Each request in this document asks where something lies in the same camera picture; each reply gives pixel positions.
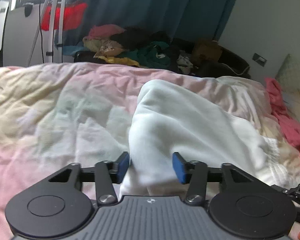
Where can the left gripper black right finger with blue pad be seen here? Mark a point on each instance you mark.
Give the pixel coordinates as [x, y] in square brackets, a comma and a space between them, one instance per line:
[236, 202]

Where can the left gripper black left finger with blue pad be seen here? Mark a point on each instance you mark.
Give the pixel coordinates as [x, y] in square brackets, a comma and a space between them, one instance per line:
[65, 201]

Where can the white hooded sweatshirt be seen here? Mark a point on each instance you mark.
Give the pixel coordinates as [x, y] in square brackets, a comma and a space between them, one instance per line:
[169, 118]

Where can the pile of assorted clothes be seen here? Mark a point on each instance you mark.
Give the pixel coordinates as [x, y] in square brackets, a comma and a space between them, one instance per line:
[131, 46]

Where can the person's right hand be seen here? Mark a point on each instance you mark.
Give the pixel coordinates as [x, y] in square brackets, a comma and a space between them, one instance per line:
[294, 233]

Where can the pink garment on bed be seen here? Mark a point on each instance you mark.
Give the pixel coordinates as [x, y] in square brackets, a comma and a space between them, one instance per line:
[289, 126]

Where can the pastel pink quilted blanket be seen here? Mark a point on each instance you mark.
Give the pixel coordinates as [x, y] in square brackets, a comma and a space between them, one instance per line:
[52, 115]

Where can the light green pillow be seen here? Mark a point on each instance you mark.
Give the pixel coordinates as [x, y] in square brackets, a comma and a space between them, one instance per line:
[288, 77]

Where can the red cloth on stand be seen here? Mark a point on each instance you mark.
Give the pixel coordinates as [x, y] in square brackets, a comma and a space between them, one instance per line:
[72, 19]

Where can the dark teal curtain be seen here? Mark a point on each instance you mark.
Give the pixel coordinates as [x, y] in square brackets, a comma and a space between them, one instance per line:
[185, 19]

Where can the silver tripod stand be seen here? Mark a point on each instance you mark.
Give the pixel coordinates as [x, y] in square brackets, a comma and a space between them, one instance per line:
[55, 9]

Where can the wall power socket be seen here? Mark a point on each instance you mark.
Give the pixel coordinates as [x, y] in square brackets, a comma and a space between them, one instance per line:
[259, 59]

